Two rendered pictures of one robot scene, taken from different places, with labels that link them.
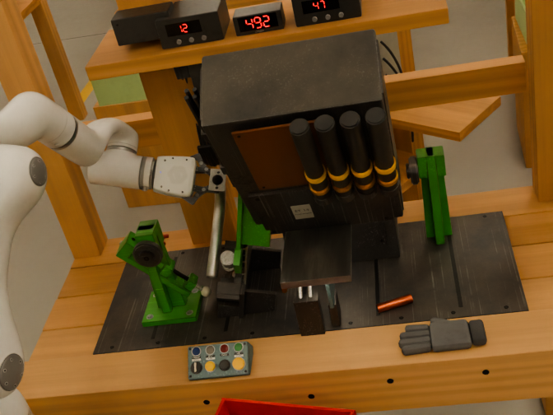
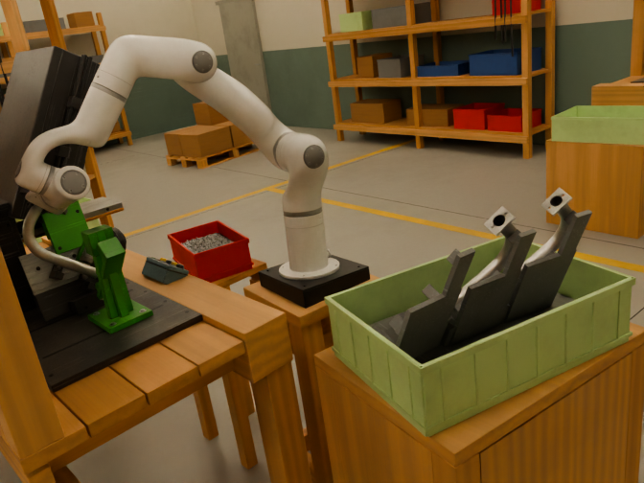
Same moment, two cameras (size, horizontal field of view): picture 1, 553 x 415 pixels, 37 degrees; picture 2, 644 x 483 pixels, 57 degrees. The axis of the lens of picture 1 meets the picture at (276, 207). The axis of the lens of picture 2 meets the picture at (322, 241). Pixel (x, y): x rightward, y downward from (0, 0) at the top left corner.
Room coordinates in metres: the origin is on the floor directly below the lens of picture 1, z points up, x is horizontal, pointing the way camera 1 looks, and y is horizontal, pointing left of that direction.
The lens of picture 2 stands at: (2.64, 1.75, 1.62)
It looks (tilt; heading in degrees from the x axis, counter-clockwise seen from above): 20 degrees down; 218
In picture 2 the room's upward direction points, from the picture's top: 8 degrees counter-clockwise
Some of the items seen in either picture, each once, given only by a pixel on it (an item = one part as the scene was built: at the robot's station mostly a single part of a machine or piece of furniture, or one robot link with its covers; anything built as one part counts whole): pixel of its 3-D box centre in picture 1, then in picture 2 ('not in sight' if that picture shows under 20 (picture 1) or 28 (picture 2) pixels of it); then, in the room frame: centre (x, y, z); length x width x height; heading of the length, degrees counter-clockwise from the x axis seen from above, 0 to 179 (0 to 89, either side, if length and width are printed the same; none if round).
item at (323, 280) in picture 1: (318, 233); (57, 220); (1.65, -0.08, 1.11); 0.39 x 0.16 x 0.03; 168
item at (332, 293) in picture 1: (332, 294); not in sight; (1.59, -0.08, 0.97); 0.10 x 0.02 x 0.14; 168
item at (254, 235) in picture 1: (253, 214); (58, 214); (1.72, 0.06, 1.17); 0.13 x 0.12 x 0.20; 78
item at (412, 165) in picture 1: (411, 170); not in sight; (1.83, -0.37, 1.12); 0.08 x 0.03 x 0.08; 168
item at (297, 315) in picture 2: not in sight; (311, 288); (1.31, 0.67, 0.83); 0.32 x 0.32 x 0.04; 72
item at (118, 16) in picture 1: (145, 23); not in sight; (2.04, 0.21, 1.59); 0.15 x 0.07 x 0.07; 78
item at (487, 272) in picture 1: (304, 282); (56, 298); (1.77, -0.03, 0.89); 1.10 x 0.42 x 0.02; 78
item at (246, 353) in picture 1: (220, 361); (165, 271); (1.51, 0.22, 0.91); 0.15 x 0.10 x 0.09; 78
